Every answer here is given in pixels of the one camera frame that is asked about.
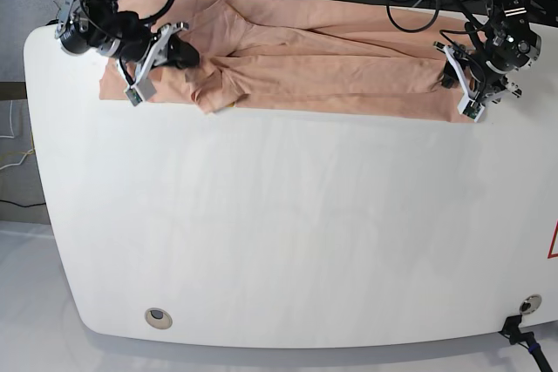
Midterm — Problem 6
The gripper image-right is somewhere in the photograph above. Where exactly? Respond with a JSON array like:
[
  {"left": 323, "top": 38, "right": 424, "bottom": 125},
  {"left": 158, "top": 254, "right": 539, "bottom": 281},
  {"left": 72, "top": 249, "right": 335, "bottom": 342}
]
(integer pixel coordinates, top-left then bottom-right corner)
[{"left": 441, "top": 43, "right": 508, "bottom": 100}]

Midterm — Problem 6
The peach pink T-shirt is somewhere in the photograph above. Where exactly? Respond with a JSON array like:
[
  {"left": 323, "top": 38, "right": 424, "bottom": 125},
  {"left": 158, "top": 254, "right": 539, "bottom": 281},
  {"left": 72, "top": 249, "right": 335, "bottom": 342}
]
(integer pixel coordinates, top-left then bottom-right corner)
[{"left": 98, "top": 0, "right": 488, "bottom": 124}]

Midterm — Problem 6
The white camera bracket image-left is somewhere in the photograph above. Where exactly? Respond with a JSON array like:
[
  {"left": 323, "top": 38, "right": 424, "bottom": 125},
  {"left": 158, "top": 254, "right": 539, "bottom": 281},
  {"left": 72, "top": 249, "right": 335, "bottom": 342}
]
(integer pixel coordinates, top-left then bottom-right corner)
[{"left": 116, "top": 22, "right": 189, "bottom": 106}]

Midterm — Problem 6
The right silver table grommet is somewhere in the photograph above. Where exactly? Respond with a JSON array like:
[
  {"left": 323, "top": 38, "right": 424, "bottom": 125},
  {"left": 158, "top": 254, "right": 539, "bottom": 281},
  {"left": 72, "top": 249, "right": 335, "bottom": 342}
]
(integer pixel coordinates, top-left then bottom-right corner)
[{"left": 520, "top": 294, "right": 542, "bottom": 315}]

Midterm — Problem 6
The left silver table grommet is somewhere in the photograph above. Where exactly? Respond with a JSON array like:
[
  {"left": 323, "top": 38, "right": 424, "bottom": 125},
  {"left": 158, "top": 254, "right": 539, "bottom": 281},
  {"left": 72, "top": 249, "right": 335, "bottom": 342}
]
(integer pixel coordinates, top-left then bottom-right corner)
[{"left": 145, "top": 308, "right": 173, "bottom": 330}]

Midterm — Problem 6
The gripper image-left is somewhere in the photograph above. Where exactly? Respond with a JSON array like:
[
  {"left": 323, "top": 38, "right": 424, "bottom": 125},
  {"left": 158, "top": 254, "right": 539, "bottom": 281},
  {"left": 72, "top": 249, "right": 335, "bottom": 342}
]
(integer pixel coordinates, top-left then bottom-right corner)
[{"left": 104, "top": 11, "right": 201, "bottom": 70}]

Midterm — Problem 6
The black clamp mount with cable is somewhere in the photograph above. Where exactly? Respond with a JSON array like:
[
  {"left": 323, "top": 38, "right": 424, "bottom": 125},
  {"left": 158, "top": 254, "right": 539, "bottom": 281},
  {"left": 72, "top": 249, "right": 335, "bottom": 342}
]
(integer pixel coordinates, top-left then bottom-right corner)
[{"left": 499, "top": 315, "right": 553, "bottom": 372}]

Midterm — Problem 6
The white camera bracket image-right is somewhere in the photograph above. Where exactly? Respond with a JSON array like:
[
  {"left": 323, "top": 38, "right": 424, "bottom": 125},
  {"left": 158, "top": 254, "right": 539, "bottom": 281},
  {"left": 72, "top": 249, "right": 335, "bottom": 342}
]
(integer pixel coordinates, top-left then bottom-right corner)
[{"left": 433, "top": 42, "right": 522, "bottom": 122}]

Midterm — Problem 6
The red triangle warning sticker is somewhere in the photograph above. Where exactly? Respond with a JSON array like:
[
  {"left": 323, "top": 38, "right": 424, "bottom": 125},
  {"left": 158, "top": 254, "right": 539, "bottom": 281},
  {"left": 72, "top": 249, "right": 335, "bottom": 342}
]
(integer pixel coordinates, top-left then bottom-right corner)
[{"left": 548, "top": 224, "right": 558, "bottom": 259}]

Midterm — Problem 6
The silver table grommet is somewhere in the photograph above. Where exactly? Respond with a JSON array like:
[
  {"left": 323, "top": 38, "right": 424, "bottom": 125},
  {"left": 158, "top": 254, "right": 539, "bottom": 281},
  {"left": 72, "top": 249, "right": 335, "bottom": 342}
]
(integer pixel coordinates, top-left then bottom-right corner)
[
  {"left": 520, "top": 294, "right": 542, "bottom": 315},
  {"left": 145, "top": 308, "right": 173, "bottom": 330}
]

